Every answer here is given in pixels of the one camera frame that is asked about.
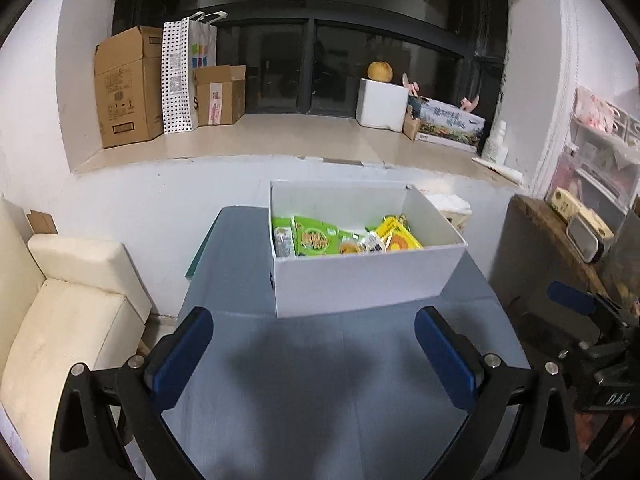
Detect white rolled paper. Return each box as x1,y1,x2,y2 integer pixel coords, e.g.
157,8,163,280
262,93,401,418
472,156,525,186

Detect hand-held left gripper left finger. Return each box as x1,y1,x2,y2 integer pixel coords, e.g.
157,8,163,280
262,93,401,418
50,306,215,480

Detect grey blue tablecloth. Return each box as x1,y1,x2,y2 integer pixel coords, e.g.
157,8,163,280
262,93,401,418
172,205,531,480

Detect dotted white paper bag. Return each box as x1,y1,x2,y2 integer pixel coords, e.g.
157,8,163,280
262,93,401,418
161,10,228,135

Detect white foam box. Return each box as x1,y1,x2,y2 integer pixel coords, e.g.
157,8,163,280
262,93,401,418
356,78,410,133

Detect black framed window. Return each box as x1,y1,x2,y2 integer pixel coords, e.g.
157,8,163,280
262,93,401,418
112,0,511,121

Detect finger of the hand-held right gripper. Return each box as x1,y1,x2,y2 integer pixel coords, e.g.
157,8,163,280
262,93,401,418
547,281,626,320

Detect pink floral pouch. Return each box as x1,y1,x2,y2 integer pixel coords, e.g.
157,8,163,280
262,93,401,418
574,85,623,133

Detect large yellow snack packet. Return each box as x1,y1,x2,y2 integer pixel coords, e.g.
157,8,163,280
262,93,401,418
375,214,423,252

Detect landscape printed carton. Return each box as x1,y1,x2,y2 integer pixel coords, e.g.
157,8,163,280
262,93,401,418
415,100,486,153

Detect small open cardboard box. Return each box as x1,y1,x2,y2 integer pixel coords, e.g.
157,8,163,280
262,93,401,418
192,64,247,127

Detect cream leather armchair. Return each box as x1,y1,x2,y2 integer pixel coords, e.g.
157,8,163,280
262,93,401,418
0,195,153,476

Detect tall brown cardboard box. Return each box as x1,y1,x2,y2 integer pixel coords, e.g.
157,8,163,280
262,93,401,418
95,26,165,149

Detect white cardboard box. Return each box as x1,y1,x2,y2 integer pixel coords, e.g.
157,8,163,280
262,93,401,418
268,179,468,318

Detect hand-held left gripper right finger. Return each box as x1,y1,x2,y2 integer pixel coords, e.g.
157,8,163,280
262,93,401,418
415,306,583,480

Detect clear plastic drawer cabinet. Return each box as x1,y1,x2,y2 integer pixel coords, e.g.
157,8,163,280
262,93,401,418
542,85,640,221

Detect green white snack packet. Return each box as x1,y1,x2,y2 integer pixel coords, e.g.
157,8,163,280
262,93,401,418
272,216,297,258

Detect round wooden side table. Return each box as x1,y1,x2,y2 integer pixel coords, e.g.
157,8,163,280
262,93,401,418
492,194,640,341

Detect white label snack packet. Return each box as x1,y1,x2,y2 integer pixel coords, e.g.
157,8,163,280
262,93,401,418
357,232,388,255

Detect brown paper bag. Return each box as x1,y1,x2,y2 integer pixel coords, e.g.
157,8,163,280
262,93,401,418
402,105,422,142

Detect flat cardboard piece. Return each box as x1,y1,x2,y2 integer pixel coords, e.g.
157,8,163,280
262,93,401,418
27,210,58,236

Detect grey white lidded container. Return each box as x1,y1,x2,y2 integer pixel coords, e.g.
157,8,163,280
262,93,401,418
566,214,604,264

